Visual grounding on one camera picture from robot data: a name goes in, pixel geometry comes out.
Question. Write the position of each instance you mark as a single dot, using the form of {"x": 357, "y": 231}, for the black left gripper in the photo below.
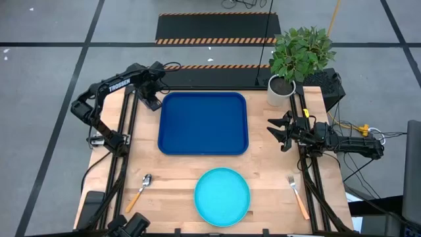
{"x": 151, "y": 98}

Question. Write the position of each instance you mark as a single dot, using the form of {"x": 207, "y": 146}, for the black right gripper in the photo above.
{"x": 304, "y": 131}

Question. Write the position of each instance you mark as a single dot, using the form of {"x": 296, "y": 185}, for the blue plastic tray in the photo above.
{"x": 203, "y": 123}

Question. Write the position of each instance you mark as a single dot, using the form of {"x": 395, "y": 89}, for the turquoise round plate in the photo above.
{"x": 222, "y": 197}

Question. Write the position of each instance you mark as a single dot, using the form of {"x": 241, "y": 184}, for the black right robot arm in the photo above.
{"x": 355, "y": 145}

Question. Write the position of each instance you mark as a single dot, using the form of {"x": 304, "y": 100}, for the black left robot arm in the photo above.
{"x": 118, "y": 85}

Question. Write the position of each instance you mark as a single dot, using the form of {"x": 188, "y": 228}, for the white plant pot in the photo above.
{"x": 274, "y": 98}

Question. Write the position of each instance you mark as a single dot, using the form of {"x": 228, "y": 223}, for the black perforated box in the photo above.
{"x": 325, "y": 85}

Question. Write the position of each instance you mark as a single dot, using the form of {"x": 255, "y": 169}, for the black mat one hazard stripe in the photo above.
{"x": 213, "y": 77}

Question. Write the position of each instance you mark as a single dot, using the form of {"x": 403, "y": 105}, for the green leafy plant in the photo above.
{"x": 301, "y": 54}

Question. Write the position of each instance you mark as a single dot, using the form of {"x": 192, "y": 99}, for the black mat two hazard stripes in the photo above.
{"x": 213, "y": 28}

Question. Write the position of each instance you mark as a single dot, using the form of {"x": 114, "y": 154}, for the black table clamp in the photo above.
{"x": 265, "y": 232}
{"x": 177, "y": 232}

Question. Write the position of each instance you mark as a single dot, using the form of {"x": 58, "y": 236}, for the black rectangular device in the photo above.
{"x": 92, "y": 205}

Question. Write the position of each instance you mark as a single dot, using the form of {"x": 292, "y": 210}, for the grey panel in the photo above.
{"x": 412, "y": 171}

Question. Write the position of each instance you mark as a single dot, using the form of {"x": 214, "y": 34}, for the black aluminium table frame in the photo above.
{"x": 213, "y": 88}

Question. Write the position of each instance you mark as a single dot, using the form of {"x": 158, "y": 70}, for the silver arm base bracket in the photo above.
{"x": 94, "y": 141}

